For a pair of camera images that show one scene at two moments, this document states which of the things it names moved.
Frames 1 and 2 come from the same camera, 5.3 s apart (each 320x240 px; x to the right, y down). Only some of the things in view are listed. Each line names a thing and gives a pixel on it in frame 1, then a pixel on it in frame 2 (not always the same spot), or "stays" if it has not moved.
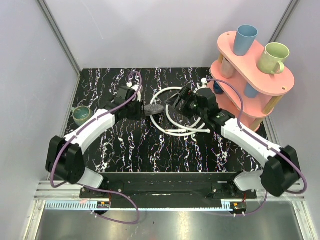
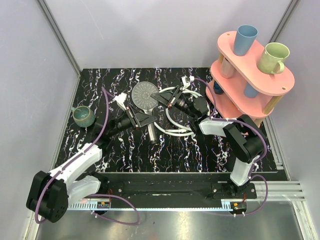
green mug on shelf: [271, 59] stays
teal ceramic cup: [81, 114] stays
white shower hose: [180, 132] stays
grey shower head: [153, 109] → [141, 94]
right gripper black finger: [175, 102] → [163, 97]
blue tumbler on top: [245, 37] stays
